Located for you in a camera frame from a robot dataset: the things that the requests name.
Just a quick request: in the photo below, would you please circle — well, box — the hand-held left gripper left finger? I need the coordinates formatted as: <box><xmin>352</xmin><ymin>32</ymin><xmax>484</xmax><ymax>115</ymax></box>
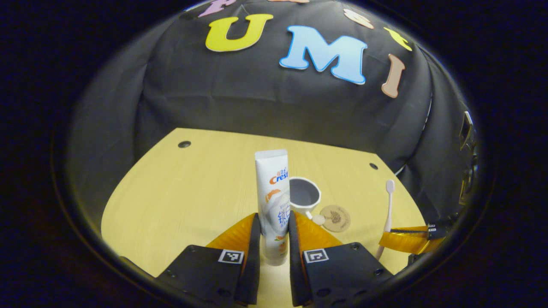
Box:
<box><xmin>155</xmin><ymin>212</ymin><xmax>262</xmax><ymax>307</ymax></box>

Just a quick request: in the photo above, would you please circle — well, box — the white toothbrush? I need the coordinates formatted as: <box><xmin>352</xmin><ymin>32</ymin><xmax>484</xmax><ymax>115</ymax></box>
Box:
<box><xmin>375</xmin><ymin>179</ymin><xmax>396</xmax><ymax>261</ymax></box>

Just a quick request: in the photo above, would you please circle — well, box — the white cup with wooden handle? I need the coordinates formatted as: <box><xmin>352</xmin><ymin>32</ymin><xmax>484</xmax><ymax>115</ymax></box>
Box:
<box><xmin>289</xmin><ymin>176</ymin><xmax>327</xmax><ymax>226</ymax></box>

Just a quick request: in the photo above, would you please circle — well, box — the white toothpaste tube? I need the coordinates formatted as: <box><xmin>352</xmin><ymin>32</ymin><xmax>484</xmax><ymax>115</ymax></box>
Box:
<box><xmin>254</xmin><ymin>148</ymin><xmax>291</xmax><ymax>267</ymax></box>

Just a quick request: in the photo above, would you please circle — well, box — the black backdrop cloth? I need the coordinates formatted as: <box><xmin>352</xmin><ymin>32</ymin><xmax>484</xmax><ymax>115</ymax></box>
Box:
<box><xmin>64</xmin><ymin>0</ymin><xmax>476</xmax><ymax>240</ymax></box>

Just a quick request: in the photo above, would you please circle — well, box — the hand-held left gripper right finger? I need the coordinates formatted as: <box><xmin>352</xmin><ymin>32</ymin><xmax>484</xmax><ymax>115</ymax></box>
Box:
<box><xmin>289</xmin><ymin>210</ymin><xmax>394</xmax><ymax>308</ymax></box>

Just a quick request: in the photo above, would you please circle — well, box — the round wooden coaster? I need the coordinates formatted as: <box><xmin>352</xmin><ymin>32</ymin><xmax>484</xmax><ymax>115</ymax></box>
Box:
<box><xmin>319</xmin><ymin>204</ymin><xmax>351</xmax><ymax>233</ymax></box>

